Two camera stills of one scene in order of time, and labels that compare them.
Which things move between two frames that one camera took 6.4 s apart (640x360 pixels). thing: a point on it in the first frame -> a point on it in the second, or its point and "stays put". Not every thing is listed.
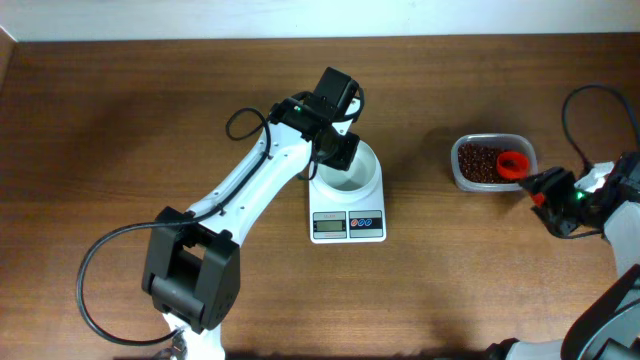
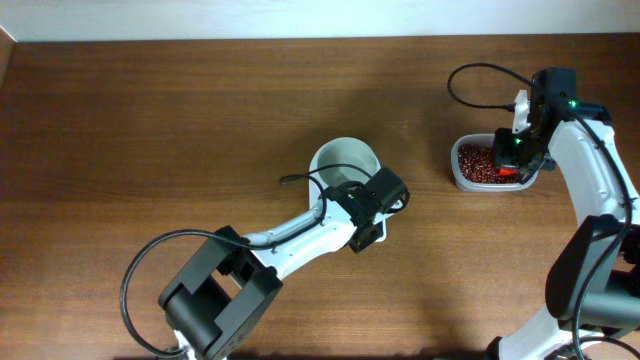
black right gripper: [550, 182] -> [503, 158]
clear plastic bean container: [492, 162] stays put
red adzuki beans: [477, 163] stays put
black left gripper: [349, 146] -> [375, 234]
